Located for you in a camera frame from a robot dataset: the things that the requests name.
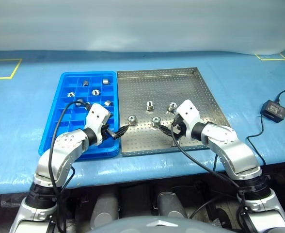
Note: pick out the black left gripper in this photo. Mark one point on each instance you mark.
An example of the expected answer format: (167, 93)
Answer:
(107, 133)

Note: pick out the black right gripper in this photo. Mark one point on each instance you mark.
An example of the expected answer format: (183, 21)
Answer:
(181, 134)

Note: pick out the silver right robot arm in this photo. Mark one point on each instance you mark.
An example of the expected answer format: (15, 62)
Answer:
(232, 150)

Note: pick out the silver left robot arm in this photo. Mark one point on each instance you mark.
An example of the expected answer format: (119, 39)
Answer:
(65, 150)

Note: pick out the blue compartment tray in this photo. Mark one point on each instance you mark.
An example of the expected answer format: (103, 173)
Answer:
(67, 114)

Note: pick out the perforated metal tray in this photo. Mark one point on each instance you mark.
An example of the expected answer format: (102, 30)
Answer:
(142, 92)

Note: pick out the grey rounded shape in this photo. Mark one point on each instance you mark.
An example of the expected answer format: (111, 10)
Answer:
(171, 206)
(103, 207)

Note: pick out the grey robot torso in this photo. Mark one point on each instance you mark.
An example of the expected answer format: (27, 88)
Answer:
(147, 227)

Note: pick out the black power adapter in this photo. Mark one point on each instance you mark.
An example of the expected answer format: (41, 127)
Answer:
(273, 110)

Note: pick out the yellow tape rectangle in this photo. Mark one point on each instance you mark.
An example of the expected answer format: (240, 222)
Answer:
(2, 78)
(273, 59)

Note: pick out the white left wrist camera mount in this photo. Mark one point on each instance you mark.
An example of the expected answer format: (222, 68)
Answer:
(97, 116)

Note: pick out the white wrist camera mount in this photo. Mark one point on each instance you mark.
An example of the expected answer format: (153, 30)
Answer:
(188, 111)
(97, 116)

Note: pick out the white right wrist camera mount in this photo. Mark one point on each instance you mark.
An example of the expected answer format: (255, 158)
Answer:
(188, 111)

